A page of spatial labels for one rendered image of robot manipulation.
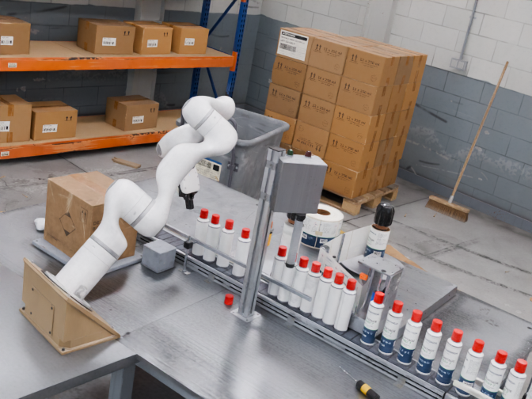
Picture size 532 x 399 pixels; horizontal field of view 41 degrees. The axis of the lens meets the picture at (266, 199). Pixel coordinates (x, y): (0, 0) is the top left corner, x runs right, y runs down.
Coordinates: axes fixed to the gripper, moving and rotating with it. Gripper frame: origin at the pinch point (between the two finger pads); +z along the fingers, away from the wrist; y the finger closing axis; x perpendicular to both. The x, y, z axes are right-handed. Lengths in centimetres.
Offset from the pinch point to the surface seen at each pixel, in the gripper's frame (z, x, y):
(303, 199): -5, -64, -10
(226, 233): 11.1, -19.7, -1.9
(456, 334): 41, -115, -3
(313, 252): 31, -29, 46
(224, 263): 24.1, -16.3, -0.9
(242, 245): 15.4, -28.2, -2.5
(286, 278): 27, -49, -4
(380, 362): 54, -87, -6
